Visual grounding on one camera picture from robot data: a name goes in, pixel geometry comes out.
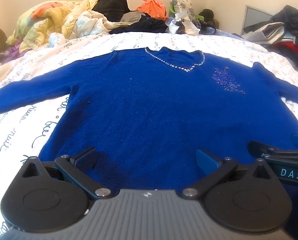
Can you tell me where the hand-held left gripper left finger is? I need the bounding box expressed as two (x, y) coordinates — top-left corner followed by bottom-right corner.
(20, 147), (115, 199)

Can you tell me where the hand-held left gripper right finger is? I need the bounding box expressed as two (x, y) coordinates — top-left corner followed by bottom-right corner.
(182, 148), (278, 198)

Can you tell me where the blue beaded sweater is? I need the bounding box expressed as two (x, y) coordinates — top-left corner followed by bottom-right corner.
(0, 46), (298, 230)

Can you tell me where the pile of mixed clothes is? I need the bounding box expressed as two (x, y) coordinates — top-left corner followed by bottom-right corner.
(230, 4), (298, 78)

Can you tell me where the white script-print bed sheet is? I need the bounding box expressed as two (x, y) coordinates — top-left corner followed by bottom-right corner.
(0, 31), (298, 239)

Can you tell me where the purple cloth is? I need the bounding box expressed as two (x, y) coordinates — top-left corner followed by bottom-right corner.
(5, 42), (23, 60)

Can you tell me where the grey board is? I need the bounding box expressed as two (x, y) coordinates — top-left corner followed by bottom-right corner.
(240, 4), (275, 36)

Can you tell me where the white quilted cloth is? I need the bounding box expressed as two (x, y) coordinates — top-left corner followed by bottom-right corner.
(75, 10), (132, 37)

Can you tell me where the crumpled white paper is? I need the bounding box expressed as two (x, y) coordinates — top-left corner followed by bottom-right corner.
(165, 10), (201, 36)

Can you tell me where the green plastic item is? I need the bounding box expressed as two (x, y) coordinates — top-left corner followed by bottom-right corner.
(169, 5), (205, 22)

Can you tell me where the dark plush toy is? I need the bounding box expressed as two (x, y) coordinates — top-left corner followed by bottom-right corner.
(198, 9), (221, 27)

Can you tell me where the yellow printed quilt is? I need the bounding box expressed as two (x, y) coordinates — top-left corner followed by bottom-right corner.
(6, 0), (98, 53)

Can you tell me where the dark navy cloth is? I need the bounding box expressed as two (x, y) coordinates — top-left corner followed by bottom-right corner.
(109, 17), (169, 34)

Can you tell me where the grey cloth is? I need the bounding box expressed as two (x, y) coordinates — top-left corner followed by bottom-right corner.
(119, 11), (146, 23)

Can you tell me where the floral pillow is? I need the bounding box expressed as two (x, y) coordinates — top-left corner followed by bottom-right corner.
(170, 0), (197, 22)

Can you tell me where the black hat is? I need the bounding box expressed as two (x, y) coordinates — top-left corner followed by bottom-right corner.
(91, 0), (138, 22)

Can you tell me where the orange plastic bag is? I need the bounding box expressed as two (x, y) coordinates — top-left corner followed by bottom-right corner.
(136, 0), (167, 20)

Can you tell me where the dark blue ring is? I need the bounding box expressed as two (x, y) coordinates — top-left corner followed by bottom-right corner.
(201, 24), (217, 35)

